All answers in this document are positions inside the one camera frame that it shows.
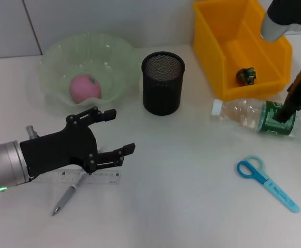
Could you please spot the blue scissors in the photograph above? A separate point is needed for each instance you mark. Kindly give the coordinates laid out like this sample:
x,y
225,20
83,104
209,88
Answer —
x,y
277,192

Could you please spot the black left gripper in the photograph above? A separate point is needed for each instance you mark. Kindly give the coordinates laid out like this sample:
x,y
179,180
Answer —
x,y
60,149

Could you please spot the grey ballpoint pen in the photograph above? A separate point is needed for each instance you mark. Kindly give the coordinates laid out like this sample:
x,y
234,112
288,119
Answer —
x,y
65,197

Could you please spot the pink toy peach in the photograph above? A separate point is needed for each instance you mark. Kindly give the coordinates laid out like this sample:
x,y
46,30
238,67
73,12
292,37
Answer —
x,y
84,87

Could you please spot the clear plastic ruler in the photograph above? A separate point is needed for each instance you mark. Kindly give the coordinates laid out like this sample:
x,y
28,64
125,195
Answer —
x,y
101,177

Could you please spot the clear green-label plastic bottle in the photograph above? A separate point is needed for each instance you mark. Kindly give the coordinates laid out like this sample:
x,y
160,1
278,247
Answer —
x,y
233,113

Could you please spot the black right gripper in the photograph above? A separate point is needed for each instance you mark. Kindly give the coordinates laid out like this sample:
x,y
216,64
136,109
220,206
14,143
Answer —
x,y
299,93

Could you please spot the silver left gripper connector stub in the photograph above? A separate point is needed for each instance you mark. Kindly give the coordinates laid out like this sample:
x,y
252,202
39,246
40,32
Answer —
x,y
32,131

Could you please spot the green plastic wrapper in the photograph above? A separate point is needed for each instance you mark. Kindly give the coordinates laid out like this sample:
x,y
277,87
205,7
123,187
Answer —
x,y
246,75

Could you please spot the black mesh pen holder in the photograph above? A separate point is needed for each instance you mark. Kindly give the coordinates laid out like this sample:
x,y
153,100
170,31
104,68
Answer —
x,y
162,90

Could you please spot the yellow plastic bin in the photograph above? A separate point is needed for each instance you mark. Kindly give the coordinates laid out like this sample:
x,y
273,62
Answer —
x,y
243,38

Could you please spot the translucent green fruit plate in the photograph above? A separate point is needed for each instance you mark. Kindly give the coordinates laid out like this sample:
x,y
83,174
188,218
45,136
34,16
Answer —
x,y
62,59

